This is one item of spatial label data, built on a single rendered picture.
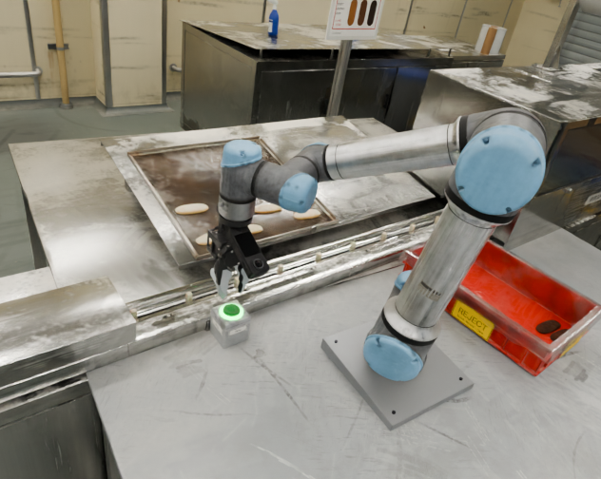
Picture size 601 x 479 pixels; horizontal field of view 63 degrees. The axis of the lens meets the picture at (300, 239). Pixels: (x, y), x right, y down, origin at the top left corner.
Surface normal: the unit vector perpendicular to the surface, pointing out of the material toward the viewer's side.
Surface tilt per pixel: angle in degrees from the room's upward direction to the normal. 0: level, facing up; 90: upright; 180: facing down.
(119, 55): 90
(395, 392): 3
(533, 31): 90
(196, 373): 0
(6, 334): 0
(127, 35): 90
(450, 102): 90
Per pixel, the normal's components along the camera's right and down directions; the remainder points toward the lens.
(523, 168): -0.42, 0.37
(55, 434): 0.59, 0.51
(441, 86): -0.79, 0.22
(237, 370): 0.15, -0.83
